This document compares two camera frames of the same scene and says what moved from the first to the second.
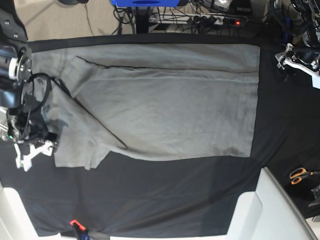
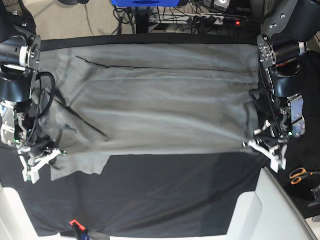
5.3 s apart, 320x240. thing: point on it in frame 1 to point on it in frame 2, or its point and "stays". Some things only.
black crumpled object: x=316 y=194 stays
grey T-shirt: x=182 y=99 stays
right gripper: x=305 y=55 to x=288 y=123
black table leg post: x=142 y=15 stays
